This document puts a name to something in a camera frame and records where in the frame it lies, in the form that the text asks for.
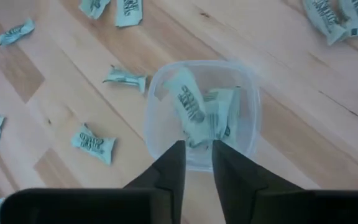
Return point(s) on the clear plastic container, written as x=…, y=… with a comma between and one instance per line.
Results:
x=160, y=130

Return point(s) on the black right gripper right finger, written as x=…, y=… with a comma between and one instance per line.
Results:
x=238, y=180

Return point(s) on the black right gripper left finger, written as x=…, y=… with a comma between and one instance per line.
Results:
x=169, y=174

